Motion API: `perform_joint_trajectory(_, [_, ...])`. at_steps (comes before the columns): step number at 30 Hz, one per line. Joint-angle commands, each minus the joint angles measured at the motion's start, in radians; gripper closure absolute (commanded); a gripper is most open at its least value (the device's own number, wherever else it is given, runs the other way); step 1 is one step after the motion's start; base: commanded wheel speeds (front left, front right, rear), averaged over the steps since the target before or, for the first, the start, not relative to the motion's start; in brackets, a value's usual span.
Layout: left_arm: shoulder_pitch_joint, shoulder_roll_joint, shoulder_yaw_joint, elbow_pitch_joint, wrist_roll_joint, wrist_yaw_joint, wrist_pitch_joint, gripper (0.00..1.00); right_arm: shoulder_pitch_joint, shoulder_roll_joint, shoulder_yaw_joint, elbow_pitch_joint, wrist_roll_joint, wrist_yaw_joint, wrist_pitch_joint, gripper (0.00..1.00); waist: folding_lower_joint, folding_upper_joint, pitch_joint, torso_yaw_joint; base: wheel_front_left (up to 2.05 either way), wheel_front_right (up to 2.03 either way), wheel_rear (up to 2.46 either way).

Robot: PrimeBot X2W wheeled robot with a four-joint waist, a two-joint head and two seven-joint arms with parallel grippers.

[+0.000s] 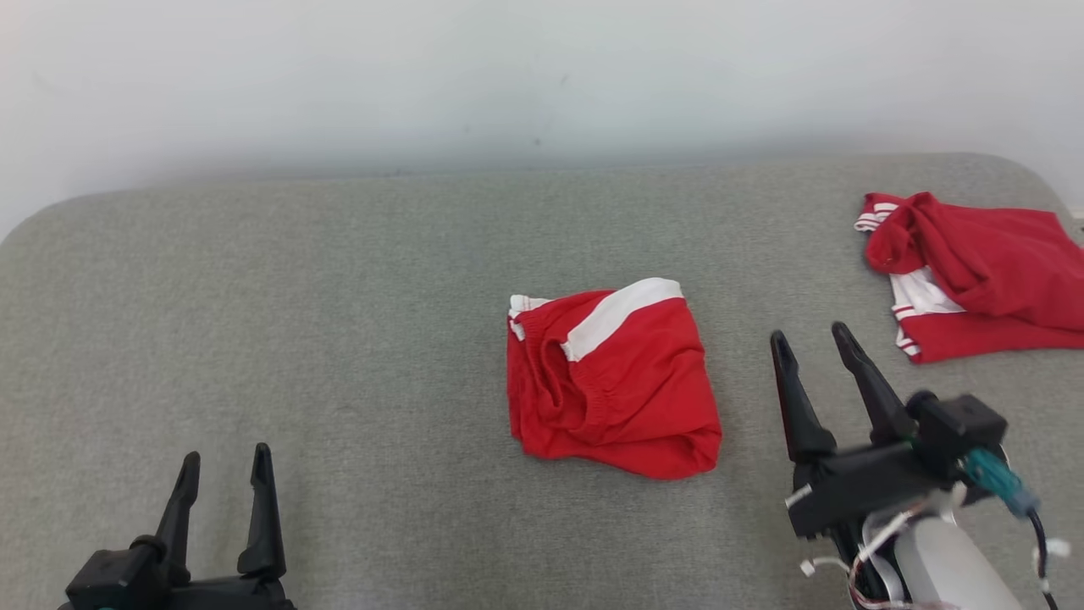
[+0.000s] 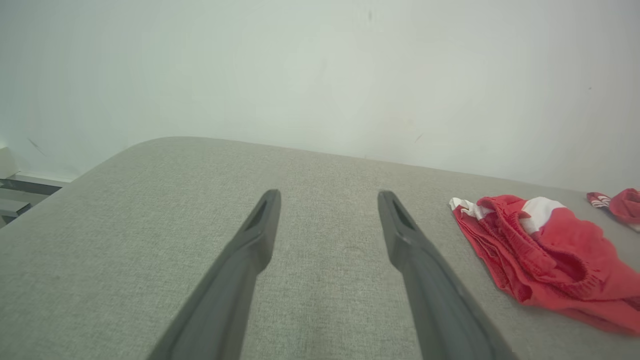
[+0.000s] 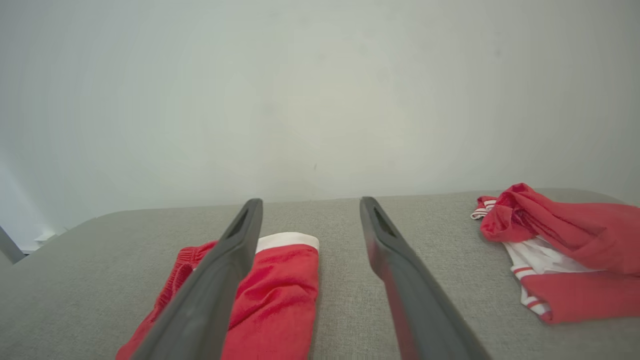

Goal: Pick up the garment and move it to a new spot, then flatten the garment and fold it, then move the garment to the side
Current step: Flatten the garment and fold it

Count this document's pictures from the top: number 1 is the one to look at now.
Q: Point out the red white lettered jersey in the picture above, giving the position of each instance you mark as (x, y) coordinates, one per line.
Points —
(999, 263)

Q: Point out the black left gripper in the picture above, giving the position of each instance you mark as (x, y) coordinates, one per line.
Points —
(127, 585)

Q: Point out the red shorts with white stripe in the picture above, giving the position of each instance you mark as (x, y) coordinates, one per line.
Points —
(627, 398)

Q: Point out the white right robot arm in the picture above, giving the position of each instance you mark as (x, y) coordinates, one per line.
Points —
(948, 568)

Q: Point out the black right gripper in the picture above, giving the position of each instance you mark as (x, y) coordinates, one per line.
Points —
(889, 479)

